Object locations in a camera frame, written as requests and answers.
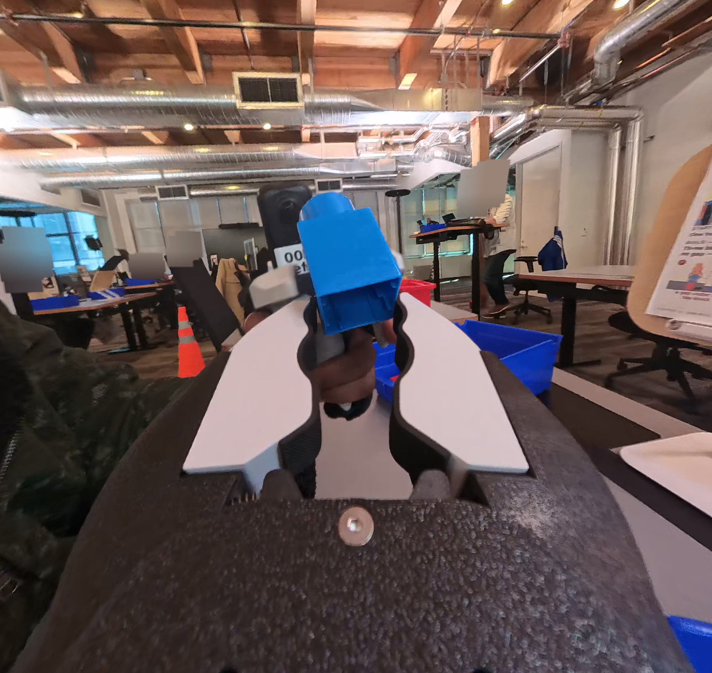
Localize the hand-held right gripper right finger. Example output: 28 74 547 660
388 293 530 496

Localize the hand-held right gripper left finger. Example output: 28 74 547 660
182 295 323 496

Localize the blue mega block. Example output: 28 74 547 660
296 192 404 336

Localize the red plastic bin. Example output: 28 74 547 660
399 278 437 308

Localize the black floor lamp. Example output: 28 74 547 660
386 188 411 257

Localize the beige coat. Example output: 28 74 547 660
216 257 251 323

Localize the wooden standing desk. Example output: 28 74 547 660
410 218 510 318

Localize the black slanted board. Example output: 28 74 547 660
169 258 243 351

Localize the orange traffic cone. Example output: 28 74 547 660
177 306 207 379

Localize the white ceiling vent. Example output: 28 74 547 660
232 70 305 110

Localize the black office chair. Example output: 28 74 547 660
509 256 554 324
605 309 712 412

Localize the blue jacket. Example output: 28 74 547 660
538 231 568 271

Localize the wood-edged desk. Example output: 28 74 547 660
33 292 159 351
517 264 635 368

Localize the poster board stand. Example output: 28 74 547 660
620 145 712 518

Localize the silver air duct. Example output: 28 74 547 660
0 72 535 131
562 0 712 103
603 108 643 267
0 142 415 190

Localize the black ceiling rail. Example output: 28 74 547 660
0 12 563 40

